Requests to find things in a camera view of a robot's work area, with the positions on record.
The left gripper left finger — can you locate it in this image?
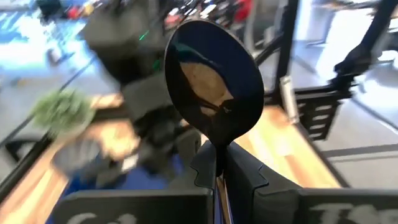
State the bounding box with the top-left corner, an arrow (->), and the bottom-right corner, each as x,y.
52,140 -> 218,224

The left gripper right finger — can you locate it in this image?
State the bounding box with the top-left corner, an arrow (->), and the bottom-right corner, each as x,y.
223,141 -> 398,224

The metal spoon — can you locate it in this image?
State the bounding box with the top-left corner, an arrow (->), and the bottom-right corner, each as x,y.
164,19 -> 266,178

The blue patterned cup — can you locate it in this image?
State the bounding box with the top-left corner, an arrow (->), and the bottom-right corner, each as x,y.
51,136 -> 105,187

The blue plastic tray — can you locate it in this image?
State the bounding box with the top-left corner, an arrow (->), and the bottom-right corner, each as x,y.
45,152 -> 193,224

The black slotted bracket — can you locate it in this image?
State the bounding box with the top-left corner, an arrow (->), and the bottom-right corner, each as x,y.
294,90 -> 343,141

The black rig post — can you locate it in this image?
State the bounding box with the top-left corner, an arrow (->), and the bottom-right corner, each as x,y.
275,0 -> 299,94

